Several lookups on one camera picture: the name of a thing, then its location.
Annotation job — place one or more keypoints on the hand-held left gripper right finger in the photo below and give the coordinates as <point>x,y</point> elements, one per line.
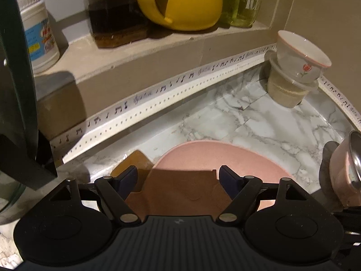
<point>227,177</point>

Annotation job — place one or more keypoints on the brown square pad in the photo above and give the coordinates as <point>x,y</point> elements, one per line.
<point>134,161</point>

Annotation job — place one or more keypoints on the pink plate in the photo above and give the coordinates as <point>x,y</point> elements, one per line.
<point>197,158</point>

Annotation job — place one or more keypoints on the white music-note edge strip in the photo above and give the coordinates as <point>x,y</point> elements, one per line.
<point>169,90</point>

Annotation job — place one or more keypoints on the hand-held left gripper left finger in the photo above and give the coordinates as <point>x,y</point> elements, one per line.
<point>128,177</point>

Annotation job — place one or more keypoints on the yellow ceramic mug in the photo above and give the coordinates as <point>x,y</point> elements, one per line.
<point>186,2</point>

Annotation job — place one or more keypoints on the green glass bottle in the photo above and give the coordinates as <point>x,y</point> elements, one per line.
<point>251,5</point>
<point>230,2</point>

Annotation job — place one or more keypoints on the dark liquid glass jar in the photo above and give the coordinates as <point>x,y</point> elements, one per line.
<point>115,19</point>

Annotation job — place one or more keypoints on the white plastic jar blue label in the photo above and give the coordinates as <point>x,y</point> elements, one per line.
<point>36,34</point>

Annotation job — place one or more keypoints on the white bowl rose print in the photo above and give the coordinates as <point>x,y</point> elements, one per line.
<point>299,53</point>

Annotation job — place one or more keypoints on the clear lidded plastic container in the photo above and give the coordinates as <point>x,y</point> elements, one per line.
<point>284,90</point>

